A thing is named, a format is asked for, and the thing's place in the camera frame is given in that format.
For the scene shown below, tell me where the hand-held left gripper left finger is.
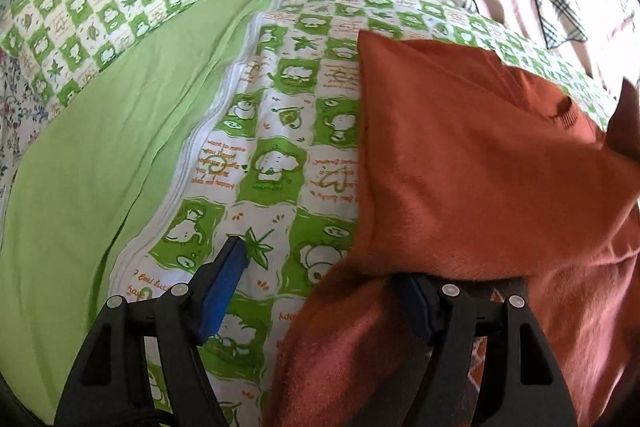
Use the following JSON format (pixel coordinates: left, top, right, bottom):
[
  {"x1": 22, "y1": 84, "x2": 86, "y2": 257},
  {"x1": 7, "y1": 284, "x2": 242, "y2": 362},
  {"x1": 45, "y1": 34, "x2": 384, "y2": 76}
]
[{"x1": 52, "y1": 237, "x2": 249, "y2": 427}]

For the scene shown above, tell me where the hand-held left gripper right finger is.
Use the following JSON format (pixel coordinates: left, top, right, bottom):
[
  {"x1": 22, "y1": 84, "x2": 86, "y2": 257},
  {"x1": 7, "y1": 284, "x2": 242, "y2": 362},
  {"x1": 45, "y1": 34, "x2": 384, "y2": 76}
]
[{"x1": 397, "y1": 273, "x2": 581, "y2": 427}]

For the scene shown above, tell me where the rust orange fleece garment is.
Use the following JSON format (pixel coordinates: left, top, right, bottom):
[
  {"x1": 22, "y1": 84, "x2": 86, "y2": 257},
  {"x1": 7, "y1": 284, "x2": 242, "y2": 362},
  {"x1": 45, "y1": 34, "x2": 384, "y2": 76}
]
[{"x1": 265, "y1": 29, "x2": 640, "y2": 427}]

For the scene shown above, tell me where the plain green sheet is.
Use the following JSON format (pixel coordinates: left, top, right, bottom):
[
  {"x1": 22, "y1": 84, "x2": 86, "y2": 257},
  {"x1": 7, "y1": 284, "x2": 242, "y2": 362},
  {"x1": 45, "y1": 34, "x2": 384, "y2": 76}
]
[{"x1": 0, "y1": 0, "x2": 281, "y2": 425}]

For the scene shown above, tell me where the green checked cartoon quilt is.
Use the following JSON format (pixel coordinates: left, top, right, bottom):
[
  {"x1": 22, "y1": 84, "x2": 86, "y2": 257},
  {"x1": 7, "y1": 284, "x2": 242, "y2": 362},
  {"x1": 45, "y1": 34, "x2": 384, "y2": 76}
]
[{"x1": 107, "y1": 0, "x2": 618, "y2": 427}]

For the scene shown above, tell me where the green checked cartoon pillow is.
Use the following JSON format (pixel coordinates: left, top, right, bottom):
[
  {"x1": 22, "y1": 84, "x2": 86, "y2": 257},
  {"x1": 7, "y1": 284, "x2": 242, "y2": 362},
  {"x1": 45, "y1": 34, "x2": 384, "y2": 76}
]
[{"x1": 0, "y1": 0, "x2": 216, "y2": 108}]

